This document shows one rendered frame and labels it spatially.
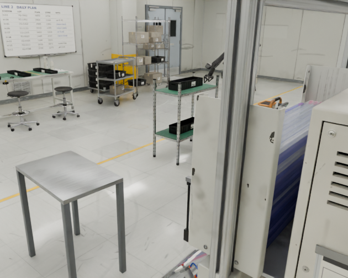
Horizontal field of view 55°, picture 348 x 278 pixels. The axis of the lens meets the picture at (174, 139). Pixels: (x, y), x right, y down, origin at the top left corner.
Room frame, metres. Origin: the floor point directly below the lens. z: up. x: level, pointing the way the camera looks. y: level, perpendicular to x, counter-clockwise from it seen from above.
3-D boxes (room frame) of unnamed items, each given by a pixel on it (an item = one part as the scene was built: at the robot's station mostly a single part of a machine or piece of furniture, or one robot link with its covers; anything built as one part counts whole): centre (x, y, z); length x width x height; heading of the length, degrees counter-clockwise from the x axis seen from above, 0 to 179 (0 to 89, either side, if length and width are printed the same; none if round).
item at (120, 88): (7.57, 1.33, 0.30); 0.30 x 0.23 x 0.18; 160
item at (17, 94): (5.51, 2.61, 0.31); 0.52 x 0.49 x 0.62; 141
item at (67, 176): (2.15, 0.75, 0.40); 0.70 x 0.45 x 0.80; 46
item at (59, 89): (6.27, 2.11, 0.28); 0.54 x 0.52 x 0.57; 74
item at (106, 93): (7.58, 1.32, 0.50); 0.90 x 0.54 x 1.00; 156
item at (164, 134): (4.55, -0.17, 0.55); 0.91 x 0.46 x 1.10; 141
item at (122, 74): (7.55, 1.34, 0.63); 0.40 x 0.30 x 0.14; 156
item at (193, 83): (4.59, -0.15, 1.01); 0.57 x 0.17 x 0.11; 143
